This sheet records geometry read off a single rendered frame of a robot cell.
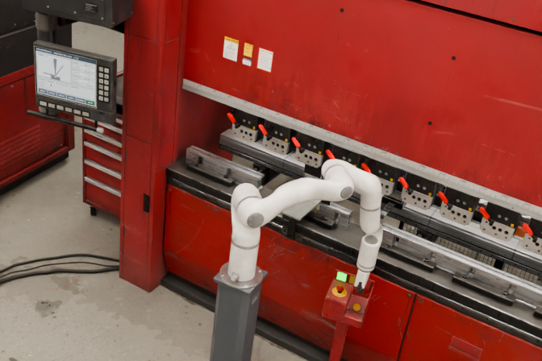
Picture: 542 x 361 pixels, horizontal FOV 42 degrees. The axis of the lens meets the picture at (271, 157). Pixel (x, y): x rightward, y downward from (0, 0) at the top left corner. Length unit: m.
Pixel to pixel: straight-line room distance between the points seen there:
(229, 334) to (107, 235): 1.99
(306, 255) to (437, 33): 1.39
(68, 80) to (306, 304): 1.76
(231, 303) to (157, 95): 1.27
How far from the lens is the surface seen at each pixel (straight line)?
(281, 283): 4.02
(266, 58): 3.63
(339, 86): 3.47
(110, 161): 4.84
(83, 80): 3.76
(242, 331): 3.25
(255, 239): 2.99
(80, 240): 5.03
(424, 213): 3.88
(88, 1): 3.62
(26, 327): 4.40
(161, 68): 3.79
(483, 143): 3.31
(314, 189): 2.93
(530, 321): 3.56
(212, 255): 4.22
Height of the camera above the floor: 2.96
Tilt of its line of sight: 29 degrees down
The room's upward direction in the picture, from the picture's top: 8 degrees clockwise
